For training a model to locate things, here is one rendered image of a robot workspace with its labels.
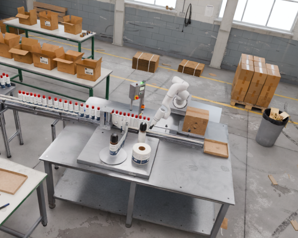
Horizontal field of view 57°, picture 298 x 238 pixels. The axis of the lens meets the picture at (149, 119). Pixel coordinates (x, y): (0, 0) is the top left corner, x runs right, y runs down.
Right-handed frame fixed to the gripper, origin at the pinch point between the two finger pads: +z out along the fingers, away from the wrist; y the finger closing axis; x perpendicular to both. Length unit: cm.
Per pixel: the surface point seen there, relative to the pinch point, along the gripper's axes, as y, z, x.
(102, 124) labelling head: 15, 20, -56
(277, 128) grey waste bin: -149, -26, 211
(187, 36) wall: -541, 15, 20
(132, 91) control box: -1, -32, -43
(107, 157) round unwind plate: 67, 17, -32
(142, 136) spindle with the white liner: 31.9, -5.6, -7.3
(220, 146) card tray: -7, -21, 90
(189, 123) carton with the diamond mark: -20, -22, 43
